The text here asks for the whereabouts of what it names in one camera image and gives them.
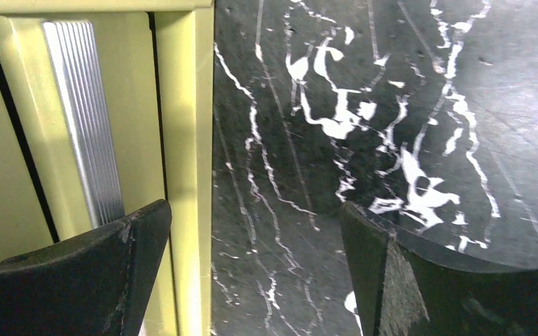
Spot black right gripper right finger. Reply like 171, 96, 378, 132
341, 202, 538, 335

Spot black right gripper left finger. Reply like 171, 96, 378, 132
0, 199, 172, 335

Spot green metal drawer chest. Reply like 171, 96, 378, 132
0, 1, 214, 335

